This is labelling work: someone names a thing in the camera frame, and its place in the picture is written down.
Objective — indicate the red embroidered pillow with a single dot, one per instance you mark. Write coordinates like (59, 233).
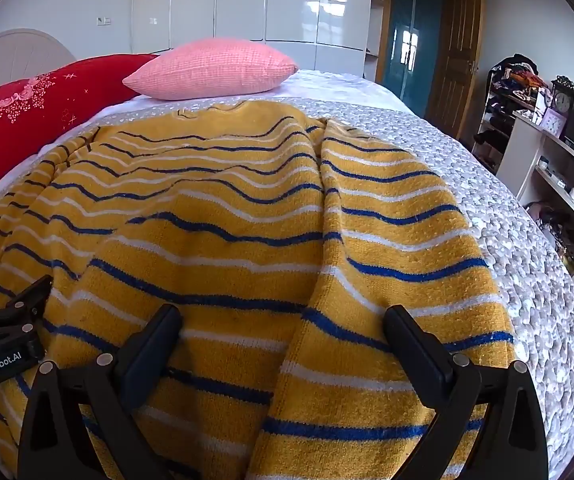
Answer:
(42, 105)

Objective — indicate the white bedsheet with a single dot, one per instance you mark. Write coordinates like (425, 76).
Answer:
(337, 85)

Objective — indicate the white headboard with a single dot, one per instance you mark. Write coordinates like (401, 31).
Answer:
(12, 55)

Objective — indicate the pink alarm clock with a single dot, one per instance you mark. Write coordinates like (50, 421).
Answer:
(553, 123)

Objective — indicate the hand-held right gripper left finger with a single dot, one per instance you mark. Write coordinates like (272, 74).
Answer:
(151, 347)

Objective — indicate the yellow striped sweater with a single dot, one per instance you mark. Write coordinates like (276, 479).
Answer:
(247, 240)

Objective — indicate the pink pillow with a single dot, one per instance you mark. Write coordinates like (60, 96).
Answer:
(212, 67)

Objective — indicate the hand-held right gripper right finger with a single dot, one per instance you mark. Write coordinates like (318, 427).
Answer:
(417, 350)

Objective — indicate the shoe rack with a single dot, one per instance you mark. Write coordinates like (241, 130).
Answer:
(497, 110)

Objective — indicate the wooden door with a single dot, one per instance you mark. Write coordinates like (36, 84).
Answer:
(457, 60)

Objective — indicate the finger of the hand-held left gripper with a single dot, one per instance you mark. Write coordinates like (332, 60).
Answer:
(17, 305)

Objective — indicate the glossy white wardrobe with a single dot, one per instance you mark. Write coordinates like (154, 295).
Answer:
(292, 5)

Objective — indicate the white desk shelf unit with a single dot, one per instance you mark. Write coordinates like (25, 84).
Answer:
(522, 155)

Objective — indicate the wooden door frame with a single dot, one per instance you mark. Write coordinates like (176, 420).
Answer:
(382, 20)

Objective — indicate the pile of clothes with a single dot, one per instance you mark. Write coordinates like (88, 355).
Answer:
(522, 72)

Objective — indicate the beige quilted bedspread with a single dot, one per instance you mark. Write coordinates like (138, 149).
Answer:
(517, 260)

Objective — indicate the ornate dark table clock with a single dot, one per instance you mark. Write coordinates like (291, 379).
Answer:
(562, 97)

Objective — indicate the white wall socket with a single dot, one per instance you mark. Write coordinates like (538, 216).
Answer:
(103, 20)

